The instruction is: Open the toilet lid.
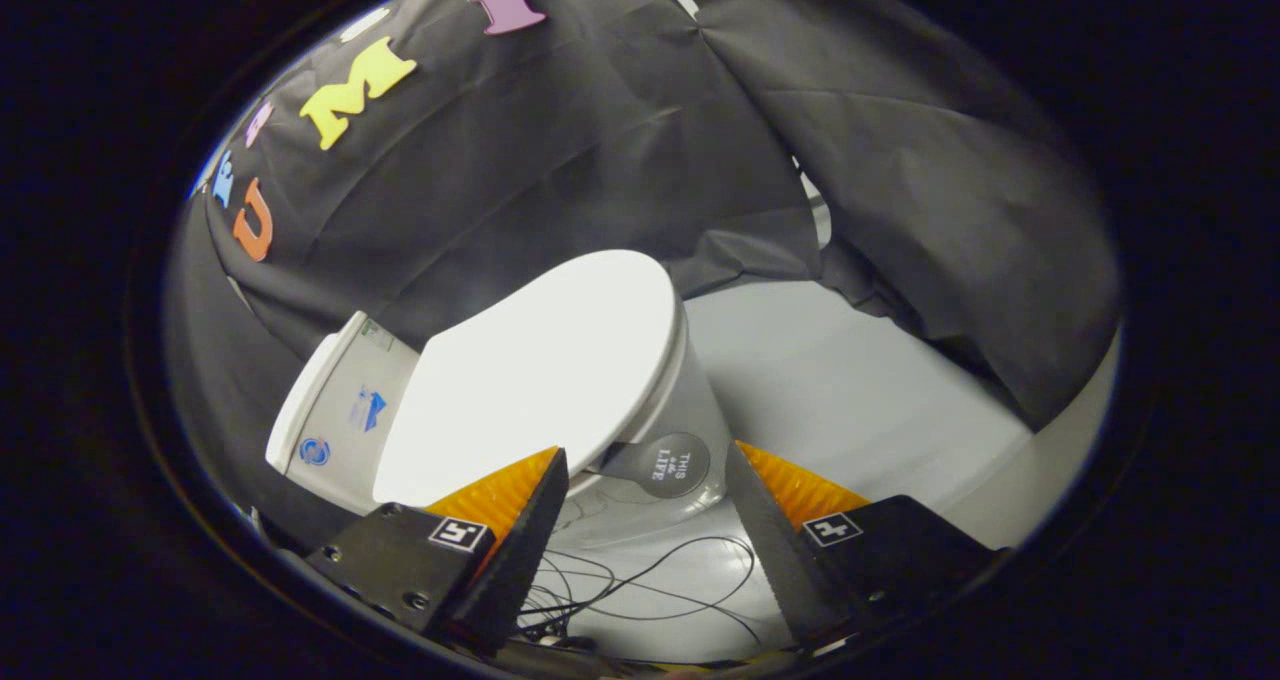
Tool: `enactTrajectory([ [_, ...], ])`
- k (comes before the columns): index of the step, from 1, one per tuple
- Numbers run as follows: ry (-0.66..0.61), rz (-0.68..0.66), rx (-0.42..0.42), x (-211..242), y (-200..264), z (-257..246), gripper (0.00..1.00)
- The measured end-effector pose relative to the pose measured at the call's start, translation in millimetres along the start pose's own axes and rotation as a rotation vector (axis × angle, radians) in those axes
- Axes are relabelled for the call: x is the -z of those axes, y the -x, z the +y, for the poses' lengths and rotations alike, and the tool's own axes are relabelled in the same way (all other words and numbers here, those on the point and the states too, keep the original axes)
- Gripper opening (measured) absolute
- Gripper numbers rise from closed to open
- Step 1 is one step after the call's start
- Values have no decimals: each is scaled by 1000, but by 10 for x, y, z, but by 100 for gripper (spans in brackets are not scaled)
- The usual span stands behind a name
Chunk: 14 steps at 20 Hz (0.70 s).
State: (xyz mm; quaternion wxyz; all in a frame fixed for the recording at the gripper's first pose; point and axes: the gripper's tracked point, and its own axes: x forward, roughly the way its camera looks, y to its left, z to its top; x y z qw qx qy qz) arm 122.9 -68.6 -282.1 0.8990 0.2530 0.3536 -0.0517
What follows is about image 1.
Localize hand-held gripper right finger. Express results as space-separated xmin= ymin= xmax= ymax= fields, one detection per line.
xmin=723 ymin=442 xmax=1006 ymax=651

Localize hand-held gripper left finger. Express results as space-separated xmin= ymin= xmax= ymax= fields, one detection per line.
xmin=303 ymin=447 xmax=571 ymax=658

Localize grey lid lift handle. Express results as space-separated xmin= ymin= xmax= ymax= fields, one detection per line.
xmin=600 ymin=432 xmax=712 ymax=501

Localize white toilet lid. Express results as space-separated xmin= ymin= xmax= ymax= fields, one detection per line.
xmin=372 ymin=250 xmax=678 ymax=508

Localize white toilet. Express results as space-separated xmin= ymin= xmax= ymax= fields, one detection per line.
xmin=265 ymin=295 xmax=736 ymax=551

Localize black backdrop cloth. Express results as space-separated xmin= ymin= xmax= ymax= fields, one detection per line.
xmin=165 ymin=0 xmax=1121 ymax=551

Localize thin black cables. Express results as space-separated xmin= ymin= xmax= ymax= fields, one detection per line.
xmin=515 ymin=535 xmax=766 ymax=651

